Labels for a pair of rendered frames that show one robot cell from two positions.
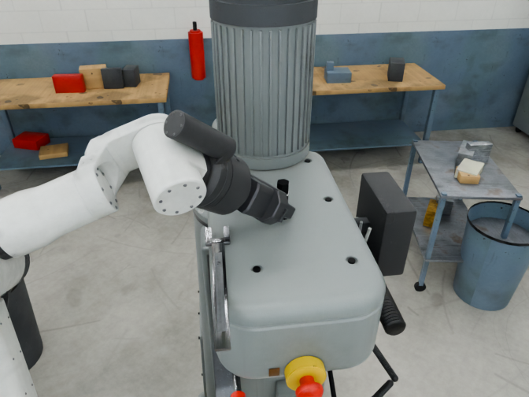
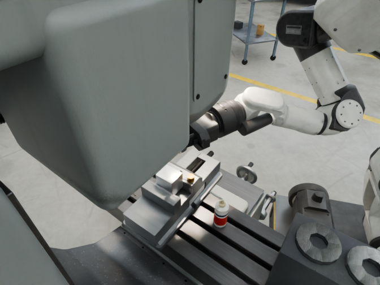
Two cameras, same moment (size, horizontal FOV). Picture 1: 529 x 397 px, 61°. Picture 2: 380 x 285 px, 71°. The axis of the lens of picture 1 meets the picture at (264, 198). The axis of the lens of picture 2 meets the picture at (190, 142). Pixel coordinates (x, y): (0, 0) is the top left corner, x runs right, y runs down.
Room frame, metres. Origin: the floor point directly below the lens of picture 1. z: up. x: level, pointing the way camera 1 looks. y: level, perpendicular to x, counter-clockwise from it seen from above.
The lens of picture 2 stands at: (0.98, 0.34, 1.65)
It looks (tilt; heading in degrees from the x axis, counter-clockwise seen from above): 41 degrees down; 224
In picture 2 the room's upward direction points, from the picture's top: straight up
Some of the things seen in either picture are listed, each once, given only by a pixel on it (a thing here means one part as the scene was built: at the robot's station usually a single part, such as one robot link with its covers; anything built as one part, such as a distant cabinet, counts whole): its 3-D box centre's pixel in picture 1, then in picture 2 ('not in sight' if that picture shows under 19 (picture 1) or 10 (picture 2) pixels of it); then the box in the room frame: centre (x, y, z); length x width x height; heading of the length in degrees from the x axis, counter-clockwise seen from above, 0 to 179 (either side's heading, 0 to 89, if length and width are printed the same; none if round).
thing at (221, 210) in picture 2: not in sight; (221, 211); (0.59, 0.09, 0.99); 0.04 x 0.04 x 0.11
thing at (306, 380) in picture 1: (308, 388); not in sight; (0.39, -0.06, 1.76); 0.04 x 0.03 x 0.04; 97
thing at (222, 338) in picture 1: (219, 279); not in sight; (0.47, 0.06, 1.89); 0.24 x 0.04 x 0.01; 7
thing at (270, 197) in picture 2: not in sight; (267, 203); (0.10, 0.04, 0.51); 0.22 x 0.06 x 0.06; 7
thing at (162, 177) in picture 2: not in sight; (169, 180); (0.64, -0.07, 1.05); 0.06 x 0.05 x 0.06; 99
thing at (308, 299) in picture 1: (279, 243); not in sight; (0.65, -0.03, 1.81); 0.47 x 0.26 x 0.16; 7
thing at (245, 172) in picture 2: not in sight; (243, 178); (0.14, -0.09, 0.63); 0.16 x 0.12 x 0.12; 7
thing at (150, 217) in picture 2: not in sight; (176, 188); (0.61, -0.07, 0.99); 0.35 x 0.15 x 0.11; 9
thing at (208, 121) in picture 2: not in sight; (208, 125); (0.55, -0.01, 1.23); 0.13 x 0.12 x 0.10; 77
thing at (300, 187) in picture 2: not in sight; (308, 198); (-0.09, 0.18, 0.50); 0.20 x 0.05 x 0.20; 120
